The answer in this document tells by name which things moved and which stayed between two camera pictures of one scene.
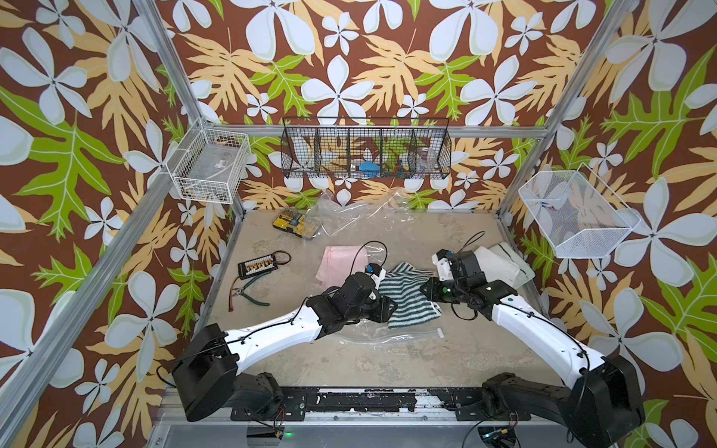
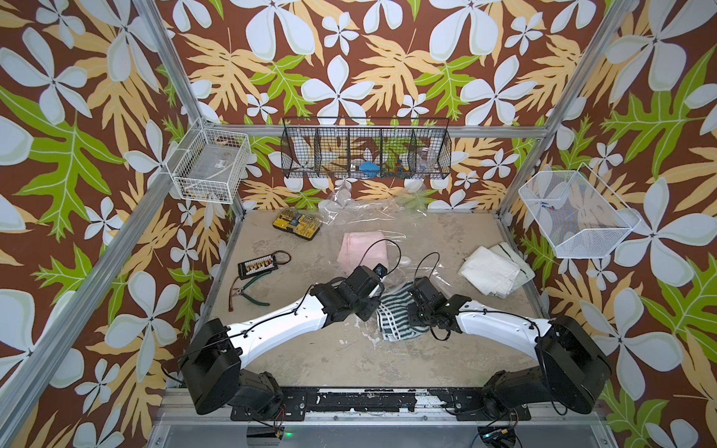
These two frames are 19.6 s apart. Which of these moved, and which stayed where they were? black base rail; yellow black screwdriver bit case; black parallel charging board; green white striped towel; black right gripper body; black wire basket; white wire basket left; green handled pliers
Moved: black right gripper body; green white striped towel
Stayed: black base rail; black parallel charging board; yellow black screwdriver bit case; black wire basket; white wire basket left; green handled pliers
